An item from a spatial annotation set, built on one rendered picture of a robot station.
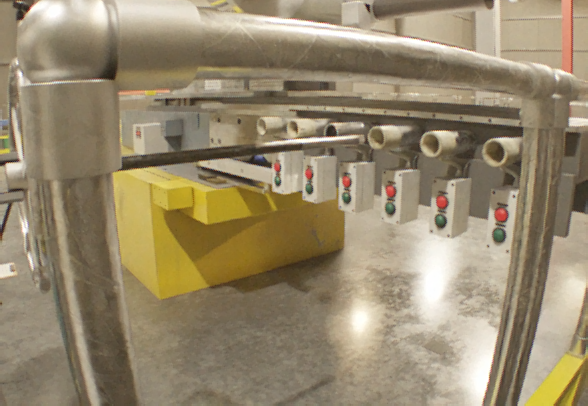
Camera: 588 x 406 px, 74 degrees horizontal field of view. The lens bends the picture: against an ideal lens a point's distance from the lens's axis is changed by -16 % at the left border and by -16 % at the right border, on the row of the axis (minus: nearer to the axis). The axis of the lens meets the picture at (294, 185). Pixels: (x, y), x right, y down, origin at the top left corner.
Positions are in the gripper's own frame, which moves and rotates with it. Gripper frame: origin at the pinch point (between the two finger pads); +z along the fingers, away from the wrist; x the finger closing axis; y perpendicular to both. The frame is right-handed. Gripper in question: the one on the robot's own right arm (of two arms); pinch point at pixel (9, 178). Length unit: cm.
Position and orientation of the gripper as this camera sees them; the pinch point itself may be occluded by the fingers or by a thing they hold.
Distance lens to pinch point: 77.9
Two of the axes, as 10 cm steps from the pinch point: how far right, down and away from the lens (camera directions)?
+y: -5.9, 2.2, 7.8
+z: 7.7, -1.3, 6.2
